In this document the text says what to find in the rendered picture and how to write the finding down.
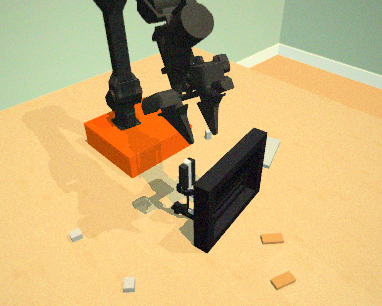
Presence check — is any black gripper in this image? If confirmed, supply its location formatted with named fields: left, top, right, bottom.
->
left=141, top=51, right=235, bottom=144

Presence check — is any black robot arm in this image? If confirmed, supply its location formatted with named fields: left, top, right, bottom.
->
left=93, top=0, right=230, bottom=131

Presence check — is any small white block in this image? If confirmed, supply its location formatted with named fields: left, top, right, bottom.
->
left=123, top=277, right=135, bottom=293
left=69, top=228, right=83, bottom=243

